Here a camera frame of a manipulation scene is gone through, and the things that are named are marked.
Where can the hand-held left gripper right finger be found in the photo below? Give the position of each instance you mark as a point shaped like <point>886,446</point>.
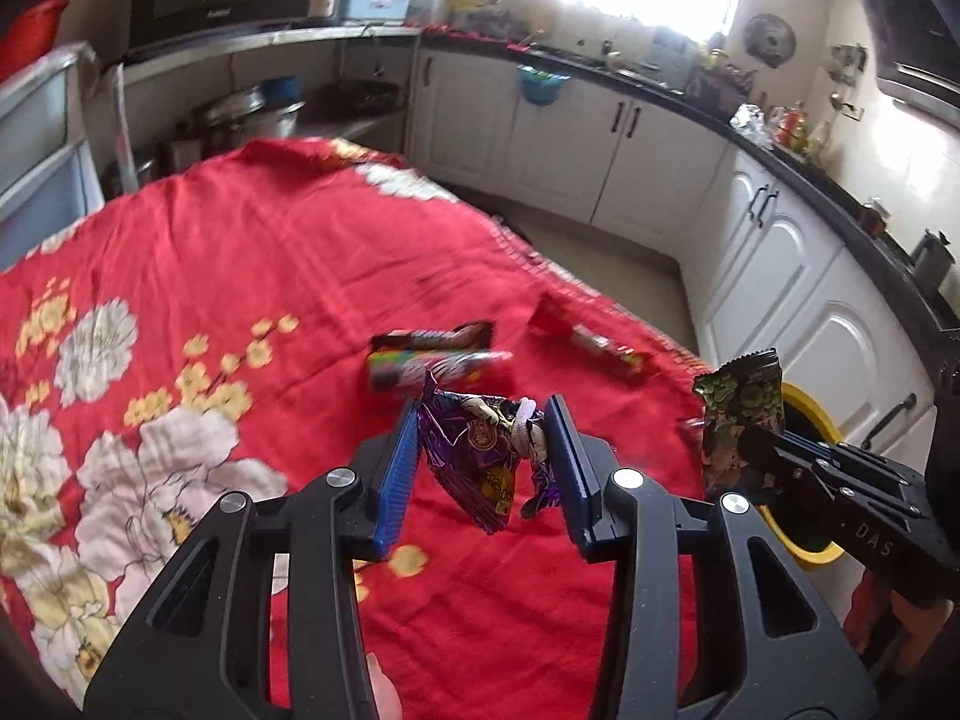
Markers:
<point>571,472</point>

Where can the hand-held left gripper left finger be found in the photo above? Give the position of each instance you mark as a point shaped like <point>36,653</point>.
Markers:
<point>396,480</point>

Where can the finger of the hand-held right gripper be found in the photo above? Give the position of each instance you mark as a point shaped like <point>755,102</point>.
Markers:
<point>862,474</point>
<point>787,472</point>

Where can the green snack packet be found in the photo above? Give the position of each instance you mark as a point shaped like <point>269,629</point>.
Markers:
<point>731,420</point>

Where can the yellow rimmed trash bin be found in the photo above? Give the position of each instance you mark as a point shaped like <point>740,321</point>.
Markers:
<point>817,556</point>

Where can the purple snack wrapper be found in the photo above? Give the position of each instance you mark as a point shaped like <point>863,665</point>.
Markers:
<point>480,457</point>

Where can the colourful snack packet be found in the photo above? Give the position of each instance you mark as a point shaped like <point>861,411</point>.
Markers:
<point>427,367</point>

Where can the red snack packet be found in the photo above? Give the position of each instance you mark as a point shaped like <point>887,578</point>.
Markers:
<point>600,345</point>

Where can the person's right hand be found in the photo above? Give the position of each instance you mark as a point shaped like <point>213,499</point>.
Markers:
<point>930,637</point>

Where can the person's left hand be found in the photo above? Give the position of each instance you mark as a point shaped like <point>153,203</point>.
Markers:
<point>384,690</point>

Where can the grey metal kettle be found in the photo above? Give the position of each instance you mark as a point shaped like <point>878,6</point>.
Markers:
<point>932,259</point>

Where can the red jar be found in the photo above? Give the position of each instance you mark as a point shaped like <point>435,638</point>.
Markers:
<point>874,217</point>

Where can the red floral blanket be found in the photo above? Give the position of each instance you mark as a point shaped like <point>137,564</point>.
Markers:
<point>262,255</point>

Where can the black kitchen countertop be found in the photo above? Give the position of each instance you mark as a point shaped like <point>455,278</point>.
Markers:
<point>832,191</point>

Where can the white kitchen cabinets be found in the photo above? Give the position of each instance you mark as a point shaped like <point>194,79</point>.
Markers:
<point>660,150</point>

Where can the cluster of condiment bottles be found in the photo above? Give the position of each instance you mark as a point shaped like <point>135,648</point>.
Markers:
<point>802,131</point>

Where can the white plastic bag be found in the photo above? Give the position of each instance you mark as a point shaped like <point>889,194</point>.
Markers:
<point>750,126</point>

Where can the black wok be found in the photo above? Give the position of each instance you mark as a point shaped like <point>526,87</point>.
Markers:
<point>360,97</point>

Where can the blue hanging bin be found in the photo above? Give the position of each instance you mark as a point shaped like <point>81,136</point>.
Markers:
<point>541,86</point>

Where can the large steel pot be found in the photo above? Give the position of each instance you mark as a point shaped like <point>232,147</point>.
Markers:
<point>247,120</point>

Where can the blue pot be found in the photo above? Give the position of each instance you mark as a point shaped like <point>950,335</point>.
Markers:
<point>279,88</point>

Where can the hanging kitchen utensils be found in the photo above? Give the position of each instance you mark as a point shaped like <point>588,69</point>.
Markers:
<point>846,61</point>

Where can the blue knife block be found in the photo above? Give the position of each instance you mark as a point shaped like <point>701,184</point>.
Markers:
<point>675,54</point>

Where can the black range hood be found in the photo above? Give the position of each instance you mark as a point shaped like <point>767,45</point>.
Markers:
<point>915,15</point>

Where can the steel shelf rack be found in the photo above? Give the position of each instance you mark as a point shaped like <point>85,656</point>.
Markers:
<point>225,45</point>

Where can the plastic drawer cabinet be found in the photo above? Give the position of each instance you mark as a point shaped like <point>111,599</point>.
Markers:
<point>41,157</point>

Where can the blue dish box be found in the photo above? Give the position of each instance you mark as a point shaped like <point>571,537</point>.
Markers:
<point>375,0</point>

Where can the red plastic basin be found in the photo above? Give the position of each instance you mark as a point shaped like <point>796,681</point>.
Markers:
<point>34,34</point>

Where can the wall socket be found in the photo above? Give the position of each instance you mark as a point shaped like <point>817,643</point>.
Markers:
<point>851,111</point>

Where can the round wall fan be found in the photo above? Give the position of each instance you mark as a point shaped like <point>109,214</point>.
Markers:
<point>771,36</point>

